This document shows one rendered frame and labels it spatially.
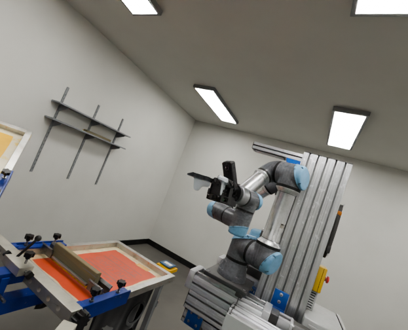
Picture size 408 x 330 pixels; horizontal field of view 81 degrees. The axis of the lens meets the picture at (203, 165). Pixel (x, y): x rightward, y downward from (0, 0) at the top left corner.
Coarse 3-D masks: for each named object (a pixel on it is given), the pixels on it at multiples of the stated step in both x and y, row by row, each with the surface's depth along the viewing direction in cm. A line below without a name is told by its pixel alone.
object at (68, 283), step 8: (128, 264) 165; (144, 272) 161; (56, 280) 117; (64, 280) 119; (72, 280) 122; (128, 280) 143; (136, 280) 146; (64, 288) 113; (72, 288) 115; (80, 288) 118; (112, 288) 128; (80, 296) 112; (88, 296) 114
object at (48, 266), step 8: (80, 256) 150; (88, 256) 154; (96, 256) 158; (120, 256) 172; (40, 264) 125; (48, 264) 128; (56, 264) 131; (48, 272) 121; (56, 272) 123; (64, 272) 126
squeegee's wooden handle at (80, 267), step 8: (56, 248) 131; (64, 248) 129; (56, 256) 129; (64, 256) 127; (72, 256) 125; (64, 264) 126; (72, 264) 124; (80, 264) 122; (88, 264) 122; (80, 272) 120; (88, 272) 118; (96, 272) 117; (96, 280) 117
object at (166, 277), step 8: (112, 240) 186; (40, 248) 134; (72, 248) 152; (80, 248) 158; (88, 248) 164; (96, 248) 170; (120, 248) 185; (128, 248) 183; (136, 256) 178; (144, 264) 174; (152, 264) 171; (160, 272) 167; (168, 272) 167; (152, 280) 146; (160, 280) 151; (168, 280) 159; (128, 288) 127; (136, 288) 130; (144, 288) 135; (152, 288) 143
